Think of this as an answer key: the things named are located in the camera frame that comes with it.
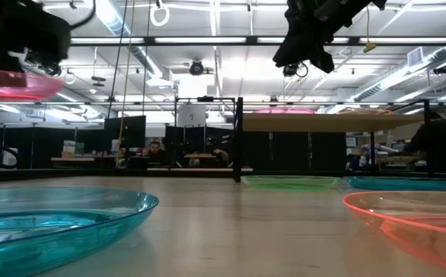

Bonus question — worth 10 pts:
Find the black left wrist camera cable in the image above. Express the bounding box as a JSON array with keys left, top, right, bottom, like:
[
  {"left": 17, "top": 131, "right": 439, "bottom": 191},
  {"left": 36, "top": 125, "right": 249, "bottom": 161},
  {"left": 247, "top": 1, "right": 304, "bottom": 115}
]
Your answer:
[{"left": 69, "top": 0, "right": 97, "bottom": 30}]

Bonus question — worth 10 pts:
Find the person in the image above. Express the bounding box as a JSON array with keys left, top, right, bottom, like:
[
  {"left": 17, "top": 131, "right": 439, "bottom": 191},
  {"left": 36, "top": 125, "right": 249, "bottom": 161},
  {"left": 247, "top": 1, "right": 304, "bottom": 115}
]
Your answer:
[
  {"left": 189, "top": 147, "right": 231, "bottom": 169},
  {"left": 145, "top": 140, "right": 168, "bottom": 165},
  {"left": 401, "top": 111, "right": 446, "bottom": 174}
]

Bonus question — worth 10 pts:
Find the black ceiling camera with cable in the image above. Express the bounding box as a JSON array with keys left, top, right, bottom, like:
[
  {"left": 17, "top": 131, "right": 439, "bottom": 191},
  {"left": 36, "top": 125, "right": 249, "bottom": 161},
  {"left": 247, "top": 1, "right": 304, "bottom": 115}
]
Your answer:
[{"left": 283, "top": 62, "right": 309, "bottom": 78}]

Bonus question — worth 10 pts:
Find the black ceiling dome device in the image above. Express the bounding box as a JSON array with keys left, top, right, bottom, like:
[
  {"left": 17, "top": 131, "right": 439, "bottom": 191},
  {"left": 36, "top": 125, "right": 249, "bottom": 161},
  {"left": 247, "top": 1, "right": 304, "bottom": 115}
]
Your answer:
[{"left": 188, "top": 59, "right": 206, "bottom": 77}]

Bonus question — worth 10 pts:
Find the black partition curtain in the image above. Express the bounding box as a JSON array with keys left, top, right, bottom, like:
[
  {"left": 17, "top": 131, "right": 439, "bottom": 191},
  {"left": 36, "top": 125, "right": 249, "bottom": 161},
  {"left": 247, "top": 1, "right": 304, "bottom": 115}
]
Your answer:
[
  {"left": 164, "top": 125, "right": 236, "bottom": 169},
  {"left": 243, "top": 132, "right": 347, "bottom": 172},
  {"left": 0, "top": 123, "right": 106, "bottom": 170}
]

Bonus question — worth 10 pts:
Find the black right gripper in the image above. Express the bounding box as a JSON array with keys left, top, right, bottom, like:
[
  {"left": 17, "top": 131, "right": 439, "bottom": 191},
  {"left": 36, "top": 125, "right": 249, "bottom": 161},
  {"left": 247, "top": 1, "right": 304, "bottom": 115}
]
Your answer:
[{"left": 272, "top": 0, "right": 366, "bottom": 73}]

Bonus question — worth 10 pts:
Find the white cable ring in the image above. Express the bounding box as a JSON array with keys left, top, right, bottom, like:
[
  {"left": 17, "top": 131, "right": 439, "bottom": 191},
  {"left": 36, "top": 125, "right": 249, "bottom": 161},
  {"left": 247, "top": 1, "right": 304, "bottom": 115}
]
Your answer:
[{"left": 149, "top": 2, "right": 171, "bottom": 28}]

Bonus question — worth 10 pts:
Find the black hanging cable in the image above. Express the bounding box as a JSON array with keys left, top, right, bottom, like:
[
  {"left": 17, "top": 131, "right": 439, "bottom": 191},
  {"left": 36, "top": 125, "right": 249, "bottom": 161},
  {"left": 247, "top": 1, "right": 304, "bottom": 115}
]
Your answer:
[{"left": 106, "top": 0, "right": 129, "bottom": 120}]

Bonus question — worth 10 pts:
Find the black overhead beam with lights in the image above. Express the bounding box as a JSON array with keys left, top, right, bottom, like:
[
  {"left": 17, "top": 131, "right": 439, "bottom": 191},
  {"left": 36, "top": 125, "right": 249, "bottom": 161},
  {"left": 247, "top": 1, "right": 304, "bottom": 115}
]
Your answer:
[{"left": 70, "top": 36, "right": 446, "bottom": 46}]

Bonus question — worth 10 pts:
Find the green translucent plastic plate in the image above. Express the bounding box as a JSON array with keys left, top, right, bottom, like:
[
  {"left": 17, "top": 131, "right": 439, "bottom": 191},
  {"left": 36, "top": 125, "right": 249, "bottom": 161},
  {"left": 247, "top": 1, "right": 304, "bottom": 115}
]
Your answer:
[{"left": 240, "top": 175, "right": 342, "bottom": 191}]

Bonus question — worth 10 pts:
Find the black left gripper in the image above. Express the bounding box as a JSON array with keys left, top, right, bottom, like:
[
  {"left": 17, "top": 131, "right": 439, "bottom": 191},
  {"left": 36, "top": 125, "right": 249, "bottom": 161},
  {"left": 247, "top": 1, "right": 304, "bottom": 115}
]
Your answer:
[{"left": 0, "top": 0, "right": 72, "bottom": 88}]

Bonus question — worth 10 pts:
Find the silver ceiling ventilation duct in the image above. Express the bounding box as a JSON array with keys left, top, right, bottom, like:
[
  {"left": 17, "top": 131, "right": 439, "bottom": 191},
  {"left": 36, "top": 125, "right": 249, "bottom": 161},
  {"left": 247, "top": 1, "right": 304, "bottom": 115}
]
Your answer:
[{"left": 351, "top": 45, "right": 446, "bottom": 103}]

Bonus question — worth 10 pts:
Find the orange translucent plastic plate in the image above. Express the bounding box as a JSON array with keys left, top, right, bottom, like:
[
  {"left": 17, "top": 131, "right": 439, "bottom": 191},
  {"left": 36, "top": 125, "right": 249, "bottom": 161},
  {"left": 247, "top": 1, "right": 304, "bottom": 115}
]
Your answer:
[{"left": 341, "top": 191, "right": 446, "bottom": 275}]

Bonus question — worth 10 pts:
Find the black background frame stand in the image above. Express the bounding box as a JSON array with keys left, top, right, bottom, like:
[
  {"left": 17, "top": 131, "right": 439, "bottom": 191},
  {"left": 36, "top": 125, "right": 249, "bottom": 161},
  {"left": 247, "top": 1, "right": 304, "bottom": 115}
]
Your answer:
[{"left": 173, "top": 95, "right": 237, "bottom": 169}]

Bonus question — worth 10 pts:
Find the black aluminium table frame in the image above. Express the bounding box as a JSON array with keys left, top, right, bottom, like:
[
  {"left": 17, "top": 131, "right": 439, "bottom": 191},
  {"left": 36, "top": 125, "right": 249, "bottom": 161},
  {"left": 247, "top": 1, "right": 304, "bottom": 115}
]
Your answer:
[{"left": 0, "top": 165, "right": 446, "bottom": 184}]

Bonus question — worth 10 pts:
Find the blue translucent plastic plate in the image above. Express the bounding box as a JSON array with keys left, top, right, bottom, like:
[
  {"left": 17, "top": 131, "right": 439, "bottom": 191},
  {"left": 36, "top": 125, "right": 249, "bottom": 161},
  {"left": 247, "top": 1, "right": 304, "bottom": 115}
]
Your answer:
[
  {"left": 0, "top": 187, "right": 160, "bottom": 277},
  {"left": 345, "top": 176, "right": 446, "bottom": 192}
]

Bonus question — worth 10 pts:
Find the white floor appliance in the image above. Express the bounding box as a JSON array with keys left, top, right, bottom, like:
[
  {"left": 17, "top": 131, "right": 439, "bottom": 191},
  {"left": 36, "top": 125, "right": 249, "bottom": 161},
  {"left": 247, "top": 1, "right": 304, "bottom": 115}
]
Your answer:
[{"left": 2, "top": 147, "right": 18, "bottom": 170}]

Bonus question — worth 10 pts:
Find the white sheet on frame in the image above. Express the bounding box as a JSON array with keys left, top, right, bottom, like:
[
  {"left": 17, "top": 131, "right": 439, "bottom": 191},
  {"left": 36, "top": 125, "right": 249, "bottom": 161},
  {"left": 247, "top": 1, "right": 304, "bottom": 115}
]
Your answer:
[{"left": 177, "top": 104, "right": 207, "bottom": 128}]

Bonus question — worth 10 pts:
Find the green box on desk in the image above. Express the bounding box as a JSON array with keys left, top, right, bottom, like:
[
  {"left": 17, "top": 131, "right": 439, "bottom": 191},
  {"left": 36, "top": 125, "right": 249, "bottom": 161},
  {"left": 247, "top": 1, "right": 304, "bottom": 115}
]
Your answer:
[{"left": 62, "top": 140, "right": 86, "bottom": 158}]

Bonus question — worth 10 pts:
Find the wooden background desk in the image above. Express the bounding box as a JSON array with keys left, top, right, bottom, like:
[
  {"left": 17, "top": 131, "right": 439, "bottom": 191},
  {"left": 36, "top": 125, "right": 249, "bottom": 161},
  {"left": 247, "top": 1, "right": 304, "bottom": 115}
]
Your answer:
[
  {"left": 51, "top": 155, "right": 96, "bottom": 162},
  {"left": 376, "top": 155, "right": 426, "bottom": 165}
]

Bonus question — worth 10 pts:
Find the wooden shelf with black legs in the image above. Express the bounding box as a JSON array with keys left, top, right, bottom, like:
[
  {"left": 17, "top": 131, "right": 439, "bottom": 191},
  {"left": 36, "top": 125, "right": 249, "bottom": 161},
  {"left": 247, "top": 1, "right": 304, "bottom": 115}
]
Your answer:
[{"left": 233, "top": 96, "right": 432, "bottom": 183}]

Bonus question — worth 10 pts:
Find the yellow hanging connector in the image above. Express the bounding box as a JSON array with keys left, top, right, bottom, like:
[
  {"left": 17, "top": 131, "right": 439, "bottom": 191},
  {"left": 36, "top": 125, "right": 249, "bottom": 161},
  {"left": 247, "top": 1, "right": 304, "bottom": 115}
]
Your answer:
[{"left": 362, "top": 0, "right": 377, "bottom": 54}]

